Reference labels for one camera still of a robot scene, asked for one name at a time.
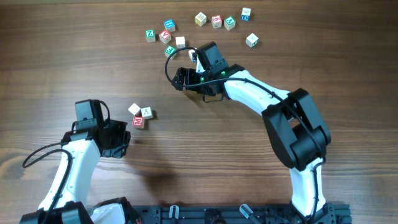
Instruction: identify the green N letter block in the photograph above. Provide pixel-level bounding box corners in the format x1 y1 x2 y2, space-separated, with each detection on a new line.
224 16 236 30

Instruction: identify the letter A wooden block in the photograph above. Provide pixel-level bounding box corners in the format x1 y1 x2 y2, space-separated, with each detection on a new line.
141 107 154 119

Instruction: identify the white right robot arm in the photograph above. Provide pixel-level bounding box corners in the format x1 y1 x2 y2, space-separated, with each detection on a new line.
170 64 331 222

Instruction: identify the red M letter block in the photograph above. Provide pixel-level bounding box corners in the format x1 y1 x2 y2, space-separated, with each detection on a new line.
132 116 145 129

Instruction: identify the yellow sided wooden block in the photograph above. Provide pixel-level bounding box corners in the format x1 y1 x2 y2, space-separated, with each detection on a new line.
195 12 206 27

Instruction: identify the plain top wooden block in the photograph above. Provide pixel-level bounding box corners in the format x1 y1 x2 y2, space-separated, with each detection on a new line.
175 36 186 49

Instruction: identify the blue top wooden block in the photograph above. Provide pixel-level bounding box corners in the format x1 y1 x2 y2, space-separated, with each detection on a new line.
164 19 175 33

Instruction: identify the blue sided far block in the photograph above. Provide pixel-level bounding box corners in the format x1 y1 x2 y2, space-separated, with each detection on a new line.
241 7 251 21

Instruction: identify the white block green side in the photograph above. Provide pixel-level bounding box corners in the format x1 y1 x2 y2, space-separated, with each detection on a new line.
245 33 259 48

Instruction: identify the red V letter block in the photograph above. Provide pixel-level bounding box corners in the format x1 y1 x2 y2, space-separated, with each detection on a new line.
159 29 172 44

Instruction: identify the animal picture red block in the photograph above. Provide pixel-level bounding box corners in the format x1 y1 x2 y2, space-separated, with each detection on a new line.
127 103 141 116

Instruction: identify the red 6 number block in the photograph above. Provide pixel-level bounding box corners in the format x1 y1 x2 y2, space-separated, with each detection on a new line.
211 15 223 29

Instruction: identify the green Z letter block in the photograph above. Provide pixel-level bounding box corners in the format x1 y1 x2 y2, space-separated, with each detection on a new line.
145 29 156 42

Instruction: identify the white block blue side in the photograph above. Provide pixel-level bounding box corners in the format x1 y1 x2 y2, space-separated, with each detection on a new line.
188 48 197 63

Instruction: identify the green E letter block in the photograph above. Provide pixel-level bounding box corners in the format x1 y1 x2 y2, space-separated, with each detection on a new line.
164 45 177 60

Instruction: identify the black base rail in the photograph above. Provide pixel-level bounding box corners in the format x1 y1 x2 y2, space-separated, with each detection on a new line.
134 203 353 224

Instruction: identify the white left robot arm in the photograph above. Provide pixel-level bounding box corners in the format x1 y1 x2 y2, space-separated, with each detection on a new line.
20 118 142 223

